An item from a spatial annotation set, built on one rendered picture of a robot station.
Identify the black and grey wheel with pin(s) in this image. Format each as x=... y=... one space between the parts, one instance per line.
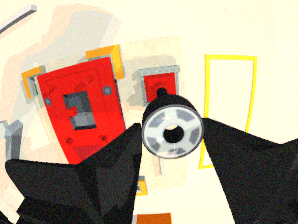
x=176 y=142

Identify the yellow rectangular outline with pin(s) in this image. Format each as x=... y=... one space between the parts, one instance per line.
x=207 y=91

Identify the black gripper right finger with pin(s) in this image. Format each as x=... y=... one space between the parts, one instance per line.
x=252 y=171

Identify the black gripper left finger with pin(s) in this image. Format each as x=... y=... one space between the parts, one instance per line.
x=104 y=185

